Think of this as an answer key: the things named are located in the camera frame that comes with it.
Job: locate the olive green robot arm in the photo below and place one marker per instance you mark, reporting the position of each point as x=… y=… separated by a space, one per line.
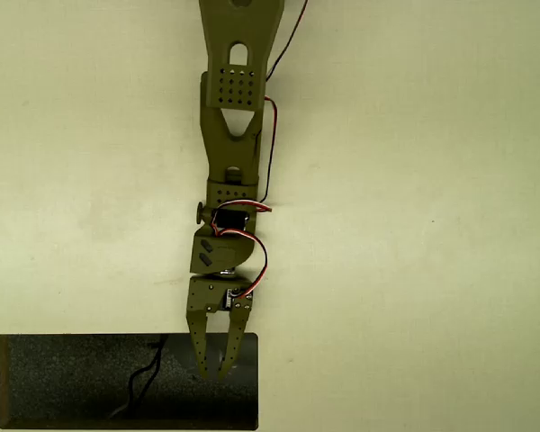
x=231 y=144

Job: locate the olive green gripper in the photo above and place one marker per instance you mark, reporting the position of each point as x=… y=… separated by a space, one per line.
x=205 y=295

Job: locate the black rectangular tray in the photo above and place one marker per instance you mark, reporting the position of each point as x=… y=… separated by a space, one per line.
x=72 y=382

